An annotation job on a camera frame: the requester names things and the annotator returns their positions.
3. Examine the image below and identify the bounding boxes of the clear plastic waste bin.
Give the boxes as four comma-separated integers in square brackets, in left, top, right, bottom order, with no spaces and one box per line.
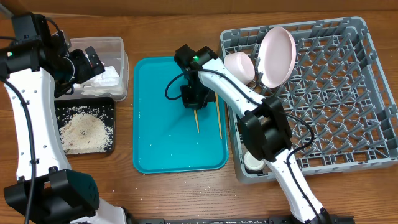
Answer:
[58,37,129,101]

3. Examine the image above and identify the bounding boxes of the crumpled white tissue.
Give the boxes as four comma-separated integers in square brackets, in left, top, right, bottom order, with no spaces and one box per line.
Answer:
[73,66,123,96]

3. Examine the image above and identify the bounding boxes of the pile of rice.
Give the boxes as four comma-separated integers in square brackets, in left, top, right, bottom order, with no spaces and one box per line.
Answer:
[57,106,114,154]

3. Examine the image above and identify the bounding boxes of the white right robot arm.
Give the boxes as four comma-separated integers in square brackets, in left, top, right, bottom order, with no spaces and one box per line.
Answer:
[174,45,332,223]

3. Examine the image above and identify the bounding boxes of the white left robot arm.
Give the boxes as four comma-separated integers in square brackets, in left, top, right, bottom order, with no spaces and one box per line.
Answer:
[1,12,134,223]

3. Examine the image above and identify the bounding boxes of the black food waste tray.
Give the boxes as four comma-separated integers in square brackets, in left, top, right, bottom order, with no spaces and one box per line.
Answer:
[54,96,116,156]

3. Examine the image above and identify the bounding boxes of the teal plastic tray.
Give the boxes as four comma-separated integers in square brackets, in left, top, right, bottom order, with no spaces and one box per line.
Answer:
[132,57,228,174]

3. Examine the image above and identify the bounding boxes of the white round plate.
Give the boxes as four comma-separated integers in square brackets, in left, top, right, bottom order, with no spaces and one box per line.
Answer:
[257,27,296,88]

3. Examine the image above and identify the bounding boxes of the white paper cup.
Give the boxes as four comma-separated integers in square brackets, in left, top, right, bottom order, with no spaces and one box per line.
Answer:
[243,151,266,174]

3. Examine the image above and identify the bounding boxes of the wooden chopstick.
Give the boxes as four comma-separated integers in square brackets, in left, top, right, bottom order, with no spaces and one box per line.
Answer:
[215,93,223,140]
[193,110,200,134]

